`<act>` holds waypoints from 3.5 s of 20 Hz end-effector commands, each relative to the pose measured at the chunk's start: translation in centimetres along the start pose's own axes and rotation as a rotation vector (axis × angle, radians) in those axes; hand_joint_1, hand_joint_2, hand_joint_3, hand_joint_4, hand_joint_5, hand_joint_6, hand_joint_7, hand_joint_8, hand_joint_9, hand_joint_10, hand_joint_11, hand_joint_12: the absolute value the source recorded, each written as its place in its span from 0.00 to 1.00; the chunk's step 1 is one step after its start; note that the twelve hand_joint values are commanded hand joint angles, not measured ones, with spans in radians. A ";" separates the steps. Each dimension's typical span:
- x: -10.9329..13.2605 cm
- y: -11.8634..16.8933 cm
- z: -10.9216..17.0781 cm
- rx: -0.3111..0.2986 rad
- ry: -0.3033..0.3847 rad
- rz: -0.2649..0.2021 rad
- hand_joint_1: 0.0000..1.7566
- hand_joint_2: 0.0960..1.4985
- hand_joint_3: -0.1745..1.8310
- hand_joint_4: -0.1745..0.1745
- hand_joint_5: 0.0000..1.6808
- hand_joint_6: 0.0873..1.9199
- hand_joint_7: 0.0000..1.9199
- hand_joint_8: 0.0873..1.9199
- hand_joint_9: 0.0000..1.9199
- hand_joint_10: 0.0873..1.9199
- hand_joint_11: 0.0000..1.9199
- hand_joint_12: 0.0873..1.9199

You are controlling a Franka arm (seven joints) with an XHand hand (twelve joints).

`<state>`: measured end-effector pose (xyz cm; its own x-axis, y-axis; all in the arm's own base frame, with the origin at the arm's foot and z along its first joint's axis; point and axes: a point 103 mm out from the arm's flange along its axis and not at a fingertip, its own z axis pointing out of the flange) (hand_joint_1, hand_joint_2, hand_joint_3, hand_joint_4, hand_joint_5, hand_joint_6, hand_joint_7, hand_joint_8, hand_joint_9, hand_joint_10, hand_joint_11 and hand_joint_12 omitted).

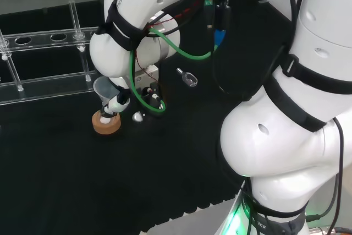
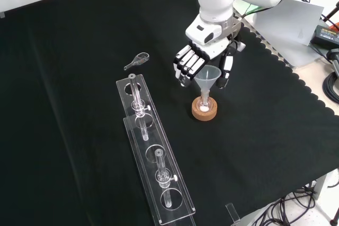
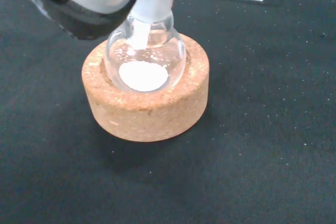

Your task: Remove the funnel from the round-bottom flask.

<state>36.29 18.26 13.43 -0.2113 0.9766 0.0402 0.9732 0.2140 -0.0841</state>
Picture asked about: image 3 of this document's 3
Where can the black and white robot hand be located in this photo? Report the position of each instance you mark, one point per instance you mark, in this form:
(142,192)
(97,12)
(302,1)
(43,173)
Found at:
(78,16)

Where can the glass round-bottom flask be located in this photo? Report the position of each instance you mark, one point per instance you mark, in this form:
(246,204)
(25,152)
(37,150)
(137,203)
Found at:
(170,51)

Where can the black cloth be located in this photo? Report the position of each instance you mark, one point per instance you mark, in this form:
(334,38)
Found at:
(262,129)

